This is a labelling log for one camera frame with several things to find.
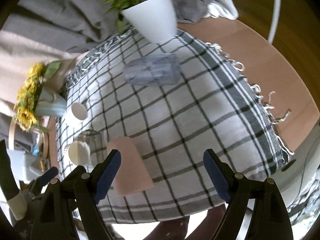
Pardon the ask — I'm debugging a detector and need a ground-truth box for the clear blue plastic cup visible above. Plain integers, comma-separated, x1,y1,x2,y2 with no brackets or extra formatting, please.
123,53,182,86

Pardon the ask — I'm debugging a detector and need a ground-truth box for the white cup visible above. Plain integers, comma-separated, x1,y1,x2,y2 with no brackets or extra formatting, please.
71,102,88,121

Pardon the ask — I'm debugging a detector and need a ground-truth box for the pink cup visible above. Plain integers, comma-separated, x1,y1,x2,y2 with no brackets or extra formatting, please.
107,137,154,196

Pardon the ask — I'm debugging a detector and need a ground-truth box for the pink curtain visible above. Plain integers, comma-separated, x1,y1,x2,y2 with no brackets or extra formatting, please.
1,30,85,116

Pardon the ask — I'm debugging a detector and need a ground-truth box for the white pot green plant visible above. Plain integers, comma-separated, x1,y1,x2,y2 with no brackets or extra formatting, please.
105,0,177,43

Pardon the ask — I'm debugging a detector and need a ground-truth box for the white desktop device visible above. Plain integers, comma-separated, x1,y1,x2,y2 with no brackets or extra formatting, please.
7,149,44,183

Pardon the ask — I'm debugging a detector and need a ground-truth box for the white hoop stand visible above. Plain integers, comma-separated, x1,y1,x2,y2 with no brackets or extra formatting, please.
267,0,281,44

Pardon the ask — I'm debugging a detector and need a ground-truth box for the sunflower bouquet in blue vase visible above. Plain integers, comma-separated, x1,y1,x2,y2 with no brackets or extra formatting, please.
13,61,67,131

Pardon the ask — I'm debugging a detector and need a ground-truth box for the checkered tablecloth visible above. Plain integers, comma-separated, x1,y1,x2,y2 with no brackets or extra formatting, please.
56,30,291,224

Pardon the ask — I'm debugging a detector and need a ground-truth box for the smoky transparent square cup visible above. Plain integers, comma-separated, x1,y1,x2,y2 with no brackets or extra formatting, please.
78,129,105,166

